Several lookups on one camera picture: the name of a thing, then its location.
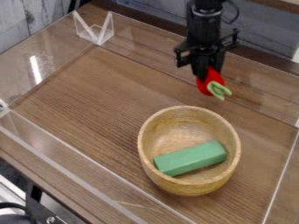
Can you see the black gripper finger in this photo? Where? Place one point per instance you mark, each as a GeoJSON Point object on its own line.
{"type": "Point", "coordinates": [217, 59]}
{"type": "Point", "coordinates": [200, 66]}

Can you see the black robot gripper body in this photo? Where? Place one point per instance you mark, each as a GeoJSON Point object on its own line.
{"type": "Point", "coordinates": [206, 36]}

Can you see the red plush tomato green stem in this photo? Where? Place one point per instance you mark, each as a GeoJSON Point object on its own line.
{"type": "Point", "coordinates": [214, 85]}

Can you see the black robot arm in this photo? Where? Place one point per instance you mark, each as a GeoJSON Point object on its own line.
{"type": "Point", "coordinates": [230, 13]}

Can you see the wooden bowl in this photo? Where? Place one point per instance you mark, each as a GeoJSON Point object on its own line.
{"type": "Point", "coordinates": [177, 128]}

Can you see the green rectangular block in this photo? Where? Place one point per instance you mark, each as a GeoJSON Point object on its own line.
{"type": "Point", "coordinates": [190, 159]}

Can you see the clear acrylic corner bracket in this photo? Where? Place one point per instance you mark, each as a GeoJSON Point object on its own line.
{"type": "Point", "coordinates": [94, 33]}

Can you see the black metal table frame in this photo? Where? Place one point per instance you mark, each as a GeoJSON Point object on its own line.
{"type": "Point", "coordinates": [47, 210]}

